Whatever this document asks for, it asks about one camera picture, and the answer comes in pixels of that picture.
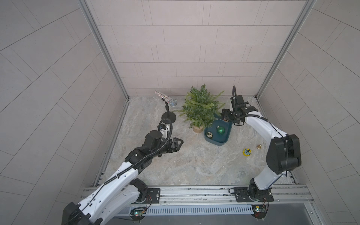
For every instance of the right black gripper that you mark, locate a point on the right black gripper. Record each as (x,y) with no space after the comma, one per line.
(228,115)

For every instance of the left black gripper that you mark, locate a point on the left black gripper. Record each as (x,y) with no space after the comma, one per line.
(170,149)

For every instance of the green glitter ball ornament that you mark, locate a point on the green glitter ball ornament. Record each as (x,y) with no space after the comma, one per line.
(220,130)

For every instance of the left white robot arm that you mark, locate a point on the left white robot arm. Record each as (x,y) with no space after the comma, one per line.
(124,187)

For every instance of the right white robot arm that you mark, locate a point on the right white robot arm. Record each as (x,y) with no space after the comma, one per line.
(283,154)

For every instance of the small green christmas tree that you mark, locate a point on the small green christmas tree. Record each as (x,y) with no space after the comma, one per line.
(200,108)

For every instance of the teal plastic tray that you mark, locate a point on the teal plastic tray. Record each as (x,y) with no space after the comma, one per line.
(218,139)

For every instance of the black microphone stand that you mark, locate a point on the black microphone stand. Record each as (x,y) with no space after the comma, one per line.
(168,114)

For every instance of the yellow round sticker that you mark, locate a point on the yellow round sticker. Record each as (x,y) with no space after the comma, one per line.
(247,152)

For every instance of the silver glitter microphone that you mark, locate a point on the silver glitter microphone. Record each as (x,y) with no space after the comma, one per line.
(170,101)

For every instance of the left circuit board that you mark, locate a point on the left circuit board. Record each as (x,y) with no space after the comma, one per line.
(137,214)

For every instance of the circuit board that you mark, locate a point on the circuit board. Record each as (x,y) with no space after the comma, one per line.
(137,214)
(259,211)

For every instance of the right circuit board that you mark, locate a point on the right circuit board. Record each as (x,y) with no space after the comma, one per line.
(259,211)

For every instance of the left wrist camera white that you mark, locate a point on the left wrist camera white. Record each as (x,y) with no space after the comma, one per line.
(164,129)

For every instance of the metal base rail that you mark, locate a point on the metal base rail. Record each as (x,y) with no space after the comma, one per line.
(214,199)

